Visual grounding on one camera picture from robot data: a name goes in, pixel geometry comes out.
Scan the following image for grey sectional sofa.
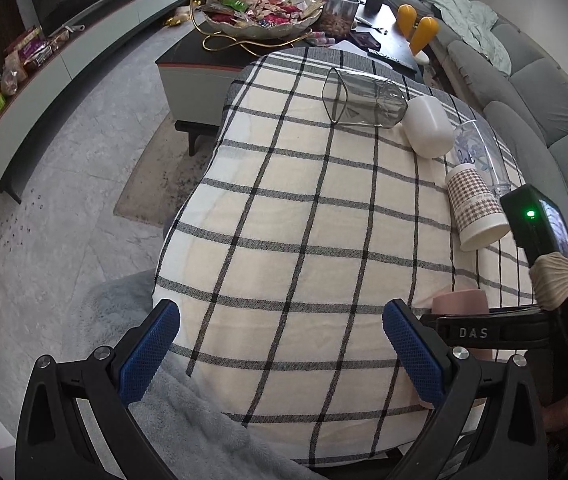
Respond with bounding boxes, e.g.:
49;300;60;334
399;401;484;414
385;0;568;223

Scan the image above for black remote control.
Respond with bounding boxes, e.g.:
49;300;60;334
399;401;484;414
367;50;418;73

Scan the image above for checkered cream table cloth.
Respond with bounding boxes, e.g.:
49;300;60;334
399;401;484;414
154;48;532;467

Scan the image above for light green blanket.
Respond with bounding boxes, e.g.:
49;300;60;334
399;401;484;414
421;0;512;76

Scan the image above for glass jar of nuts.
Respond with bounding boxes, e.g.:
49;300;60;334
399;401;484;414
316;0;360;39

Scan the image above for white paper sheets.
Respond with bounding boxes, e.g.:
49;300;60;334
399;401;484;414
331;40;367;58

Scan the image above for brown patterned paper cup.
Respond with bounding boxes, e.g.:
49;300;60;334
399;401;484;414
444;164;510;252

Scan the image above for black coffee table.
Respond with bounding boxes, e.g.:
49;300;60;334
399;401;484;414
156;2;423;155

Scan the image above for pink plastic cup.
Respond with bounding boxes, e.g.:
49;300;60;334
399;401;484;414
432;288;493;361

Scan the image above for black cup on table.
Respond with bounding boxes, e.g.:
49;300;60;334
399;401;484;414
364;0;385;15

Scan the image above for grey knitted blanket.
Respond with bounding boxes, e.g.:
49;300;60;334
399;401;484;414
70;268;325;480

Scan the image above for clear plastic tumbler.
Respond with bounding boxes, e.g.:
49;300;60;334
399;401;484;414
453;120;511;197

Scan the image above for two-tier candy bowl stand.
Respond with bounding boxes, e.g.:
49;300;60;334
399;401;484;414
189;0;326;56

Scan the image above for white ceramic cup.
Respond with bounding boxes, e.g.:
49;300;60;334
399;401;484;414
401;96;454;159

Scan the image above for snack bags on cabinet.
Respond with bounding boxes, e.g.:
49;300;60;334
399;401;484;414
0;25;85;114

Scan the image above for white low tv cabinet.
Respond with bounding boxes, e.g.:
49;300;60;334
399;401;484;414
0;0;184;193

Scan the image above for clear grey square glass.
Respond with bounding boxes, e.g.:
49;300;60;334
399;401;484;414
322;67;407;128

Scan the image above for beige floor rug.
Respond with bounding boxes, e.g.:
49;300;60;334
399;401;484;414
113;114;217;226

